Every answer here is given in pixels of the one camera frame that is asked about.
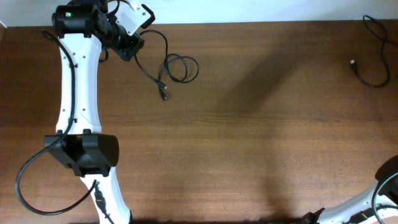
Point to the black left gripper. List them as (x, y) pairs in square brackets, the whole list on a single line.
[(138, 44)]

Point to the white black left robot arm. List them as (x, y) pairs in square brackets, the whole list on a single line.
[(83, 30)]

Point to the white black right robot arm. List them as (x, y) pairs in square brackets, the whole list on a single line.
[(377, 204)]

